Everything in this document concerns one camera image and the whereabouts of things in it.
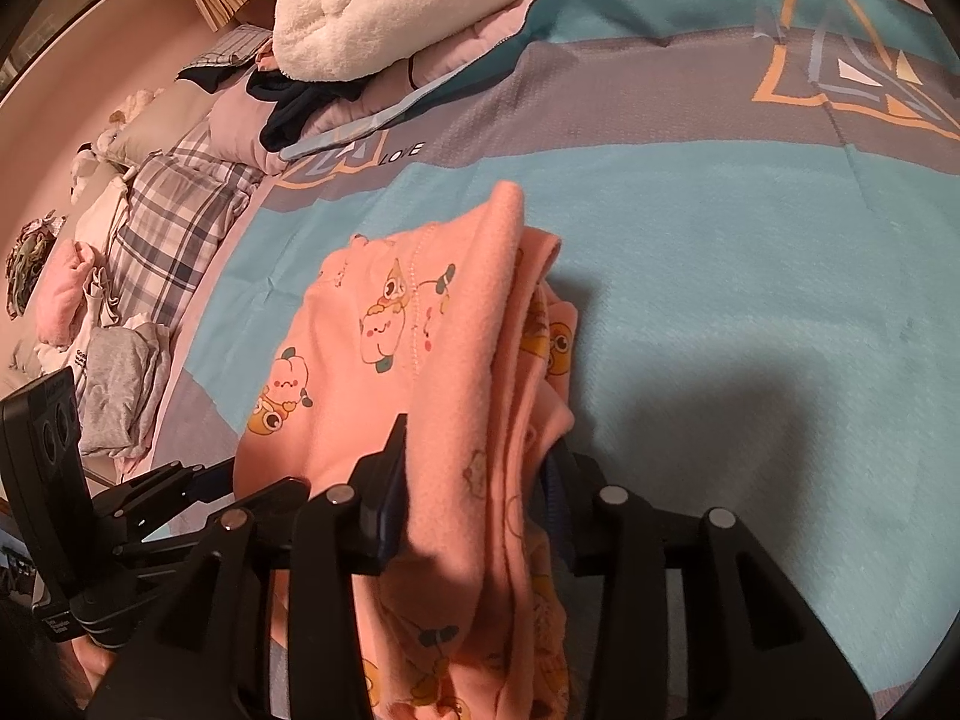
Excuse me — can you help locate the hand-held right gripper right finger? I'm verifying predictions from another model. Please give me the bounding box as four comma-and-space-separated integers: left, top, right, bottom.
540, 442, 875, 720

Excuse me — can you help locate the white fluffy blanket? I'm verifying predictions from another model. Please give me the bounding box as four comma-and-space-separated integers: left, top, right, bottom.
271, 0, 676, 82

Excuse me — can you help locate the green patterned cloth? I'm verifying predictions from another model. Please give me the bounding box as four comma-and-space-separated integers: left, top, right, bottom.
6, 216, 65, 316

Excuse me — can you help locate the white printed garment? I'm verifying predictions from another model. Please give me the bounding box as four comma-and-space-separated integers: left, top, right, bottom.
71, 180, 136, 331

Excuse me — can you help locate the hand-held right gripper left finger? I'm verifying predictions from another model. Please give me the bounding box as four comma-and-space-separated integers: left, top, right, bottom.
86, 412, 410, 720

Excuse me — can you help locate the plaid pillow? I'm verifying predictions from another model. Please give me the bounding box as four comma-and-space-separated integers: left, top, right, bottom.
112, 124, 263, 331

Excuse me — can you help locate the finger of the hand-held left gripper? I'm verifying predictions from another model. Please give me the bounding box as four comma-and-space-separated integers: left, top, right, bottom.
90, 457, 241, 522
111, 476, 311, 567

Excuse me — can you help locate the person's left hand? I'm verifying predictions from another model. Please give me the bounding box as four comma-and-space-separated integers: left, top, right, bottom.
75, 641, 121, 682

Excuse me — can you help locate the pale pink quilt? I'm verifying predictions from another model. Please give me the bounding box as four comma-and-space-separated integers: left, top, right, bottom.
206, 0, 758, 173

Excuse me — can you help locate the person's left forearm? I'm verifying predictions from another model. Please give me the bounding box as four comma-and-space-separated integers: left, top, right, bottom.
0, 596, 87, 720

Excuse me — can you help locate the pink folded cloth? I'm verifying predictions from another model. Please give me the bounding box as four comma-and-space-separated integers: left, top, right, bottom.
36, 238, 98, 342

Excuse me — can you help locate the white plush toy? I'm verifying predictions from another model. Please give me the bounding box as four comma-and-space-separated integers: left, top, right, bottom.
71, 129, 121, 202

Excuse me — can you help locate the pink printed child's garment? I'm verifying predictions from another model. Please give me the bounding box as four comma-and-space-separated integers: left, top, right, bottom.
232, 180, 578, 720

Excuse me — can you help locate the beige pillow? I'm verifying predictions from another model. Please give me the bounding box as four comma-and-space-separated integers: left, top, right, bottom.
97, 82, 218, 166

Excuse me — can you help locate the plaid cloth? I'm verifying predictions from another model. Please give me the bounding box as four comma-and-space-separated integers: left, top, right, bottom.
176, 25, 275, 83

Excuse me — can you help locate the dark navy garment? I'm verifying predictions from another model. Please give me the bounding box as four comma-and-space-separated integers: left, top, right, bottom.
247, 64, 376, 153

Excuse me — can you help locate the blue and grey bedspread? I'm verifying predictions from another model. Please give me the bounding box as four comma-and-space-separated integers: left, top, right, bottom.
172, 0, 960, 720

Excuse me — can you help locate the grey folded garment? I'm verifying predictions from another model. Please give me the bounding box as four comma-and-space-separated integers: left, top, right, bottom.
79, 322, 173, 458

